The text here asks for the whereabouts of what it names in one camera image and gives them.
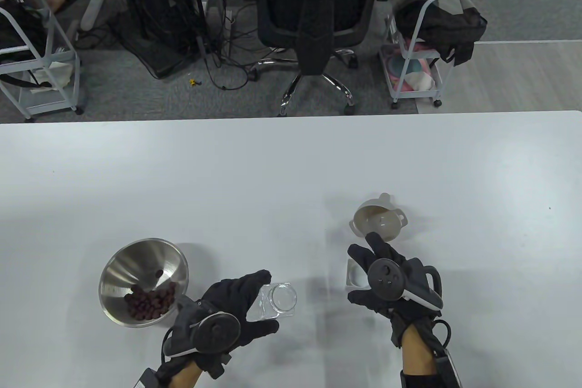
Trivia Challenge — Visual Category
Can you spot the black bag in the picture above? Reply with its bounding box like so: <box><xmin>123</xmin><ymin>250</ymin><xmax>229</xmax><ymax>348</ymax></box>
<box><xmin>0</xmin><ymin>1</ymin><xmax>46</xmax><ymax>63</ymax></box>
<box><xmin>393</xmin><ymin>0</ymin><xmax>488</xmax><ymax>66</ymax></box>

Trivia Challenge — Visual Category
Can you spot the black computer stand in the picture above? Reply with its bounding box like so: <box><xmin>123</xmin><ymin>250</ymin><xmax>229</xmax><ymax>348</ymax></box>
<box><xmin>84</xmin><ymin>0</ymin><xmax>210</xmax><ymax>79</ymax></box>

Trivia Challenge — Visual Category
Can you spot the pink and teal cloth bundle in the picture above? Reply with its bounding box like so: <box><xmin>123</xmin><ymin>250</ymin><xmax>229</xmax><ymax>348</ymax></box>
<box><xmin>384</xmin><ymin>40</ymin><xmax>439</xmax><ymax>91</ymax></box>

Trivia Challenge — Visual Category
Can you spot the white cloth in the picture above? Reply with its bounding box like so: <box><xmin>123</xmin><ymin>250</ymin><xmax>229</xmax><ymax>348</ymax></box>
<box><xmin>27</xmin><ymin>60</ymin><xmax>73</xmax><ymax>91</ymax></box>

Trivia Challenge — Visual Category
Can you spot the person's left hand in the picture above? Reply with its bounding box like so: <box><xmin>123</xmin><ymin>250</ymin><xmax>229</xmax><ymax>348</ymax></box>
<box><xmin>196</xmin><ymin>270</ymin><xmax>279</xmax><ymax>378</ymax></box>

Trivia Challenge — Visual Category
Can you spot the black round controller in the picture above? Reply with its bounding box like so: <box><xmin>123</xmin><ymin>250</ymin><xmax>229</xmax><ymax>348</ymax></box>
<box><xmin>163</xmin><ymin>295</ymin><xmax>241</xmax><ymax>358</ymax></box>
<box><xmin>367</xmin><ymin>258</ymin><xmax>444</xmax><ymax>313</ymax></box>

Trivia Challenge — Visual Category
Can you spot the white square jar lid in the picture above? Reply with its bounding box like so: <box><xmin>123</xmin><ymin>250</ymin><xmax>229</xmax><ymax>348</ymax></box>
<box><xmin>346</xmin><ymin>259</ymin><xmax>371</xmax><ymax>291</ymax></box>

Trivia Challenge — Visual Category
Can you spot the person's right forearm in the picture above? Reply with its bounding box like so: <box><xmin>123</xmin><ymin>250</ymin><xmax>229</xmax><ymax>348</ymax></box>
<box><xmin>400</xmin><ymin>322</ymin><xmax>437</xmax><ymax>388</ymax></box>

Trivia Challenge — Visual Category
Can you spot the white metal cart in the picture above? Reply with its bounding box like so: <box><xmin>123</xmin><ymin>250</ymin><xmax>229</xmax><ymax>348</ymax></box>
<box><xmin>0</xmin><ymin>0</ymin><xmax>85</xmax><ymax>122</ymax></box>
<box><xmin>380</xmin><ymin>0</ymin><xmax>489</xmax><ymax>110</ymax></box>

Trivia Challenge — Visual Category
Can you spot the person's left forearm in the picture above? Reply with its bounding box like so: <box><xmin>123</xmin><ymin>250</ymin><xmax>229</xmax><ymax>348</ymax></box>
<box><xmin>172</xmin><ymin>356</ymin><xmax>203</xmax><ymax>388</ymax></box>

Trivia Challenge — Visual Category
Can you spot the person's right hand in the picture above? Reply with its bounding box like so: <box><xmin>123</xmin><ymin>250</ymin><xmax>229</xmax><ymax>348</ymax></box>
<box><xmin>348</xmin><ymin>232</ymin><xmax>444</xmax><ymax>348</ymax></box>

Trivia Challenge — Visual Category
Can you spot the black office chair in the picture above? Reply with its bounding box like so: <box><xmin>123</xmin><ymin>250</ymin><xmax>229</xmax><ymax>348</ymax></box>
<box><xmin>240</xmin><ymin>0</ymin><xmax>391</xmax><ymax>116</ymax></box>

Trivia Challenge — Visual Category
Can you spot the pile of dark red cranberries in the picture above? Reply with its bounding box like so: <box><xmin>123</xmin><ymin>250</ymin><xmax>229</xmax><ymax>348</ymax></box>
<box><xmin>124</xmin><ymin>270</ymin><xmax>178</xmax><ymax>320</ymax></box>

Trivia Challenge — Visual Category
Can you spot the clear glass coffee jar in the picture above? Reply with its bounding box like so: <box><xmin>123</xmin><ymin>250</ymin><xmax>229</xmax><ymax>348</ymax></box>
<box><xmin>248</xmin><ymin>282</ymin><xmax>298</xmax><ymax>321</ymax></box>

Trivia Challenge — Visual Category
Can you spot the white plastic funnel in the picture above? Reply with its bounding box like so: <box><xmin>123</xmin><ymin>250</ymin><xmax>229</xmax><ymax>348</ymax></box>
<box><xmin>349</xmin><ymin>193</ymin><xmax>408</xmax><ymax>243</ymax></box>

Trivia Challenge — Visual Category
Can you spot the bundle of black cables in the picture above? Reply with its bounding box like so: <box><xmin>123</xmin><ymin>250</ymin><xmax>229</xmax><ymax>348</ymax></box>
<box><xmin>196</xmin><ymin>0</ymin><xmax>264</xmax><ymax>91</ymax></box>

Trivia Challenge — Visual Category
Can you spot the stainless steel bowl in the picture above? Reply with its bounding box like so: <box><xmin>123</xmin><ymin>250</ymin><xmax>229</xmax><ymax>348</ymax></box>
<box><xmin>99</xmin><ymin>238</ymin><xmax>189</xmax><ymax>328</ymax></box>

